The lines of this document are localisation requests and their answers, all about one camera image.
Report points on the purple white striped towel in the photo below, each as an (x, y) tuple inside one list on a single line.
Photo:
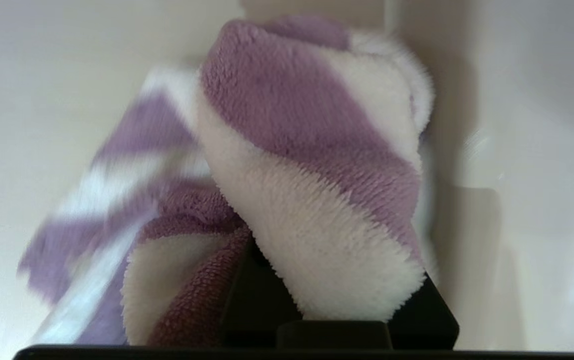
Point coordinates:
[(307, 150)]

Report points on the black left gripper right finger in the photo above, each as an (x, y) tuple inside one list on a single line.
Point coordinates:
[(429, 325)]

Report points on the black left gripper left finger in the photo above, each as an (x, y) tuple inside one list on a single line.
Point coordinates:
[(252, 305)]

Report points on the beige ceramic sink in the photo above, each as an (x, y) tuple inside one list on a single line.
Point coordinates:
[(517, 150)]

